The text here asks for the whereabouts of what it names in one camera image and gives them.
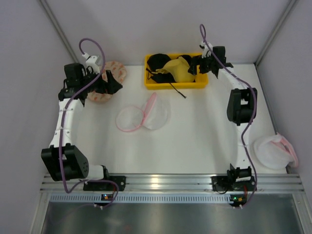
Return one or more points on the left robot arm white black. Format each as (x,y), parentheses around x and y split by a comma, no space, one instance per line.
(63,159)

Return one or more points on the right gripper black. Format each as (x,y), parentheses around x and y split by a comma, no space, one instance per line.
(203,65)

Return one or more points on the patterned beige laundry bag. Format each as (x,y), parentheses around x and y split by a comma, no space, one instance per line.
(119,73)

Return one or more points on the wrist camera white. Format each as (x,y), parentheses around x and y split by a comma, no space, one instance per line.
(206,49)
(94,61)

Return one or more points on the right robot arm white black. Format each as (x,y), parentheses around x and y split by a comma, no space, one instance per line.
(242,102)

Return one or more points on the aluminium rail front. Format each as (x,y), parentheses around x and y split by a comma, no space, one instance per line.
(266,183)

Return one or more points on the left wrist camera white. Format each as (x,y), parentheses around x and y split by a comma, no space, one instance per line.
(94,61)

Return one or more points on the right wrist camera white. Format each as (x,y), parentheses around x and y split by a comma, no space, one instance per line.
(206,49)

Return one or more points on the black bra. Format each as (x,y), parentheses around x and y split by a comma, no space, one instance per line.
(157,61)

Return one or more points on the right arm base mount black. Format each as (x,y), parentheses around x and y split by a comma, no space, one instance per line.
(222,184)

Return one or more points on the yellow bra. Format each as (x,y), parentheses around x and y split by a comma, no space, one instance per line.
(178,68)

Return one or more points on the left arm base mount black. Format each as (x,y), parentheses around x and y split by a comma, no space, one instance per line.
(110,184)

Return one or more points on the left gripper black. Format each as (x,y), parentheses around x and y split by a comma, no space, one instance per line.
(107,83)

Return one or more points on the slotted cable duct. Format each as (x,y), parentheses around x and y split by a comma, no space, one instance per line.
(148,198)

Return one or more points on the yellow plastic bin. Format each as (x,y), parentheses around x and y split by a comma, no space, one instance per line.
(201,80)

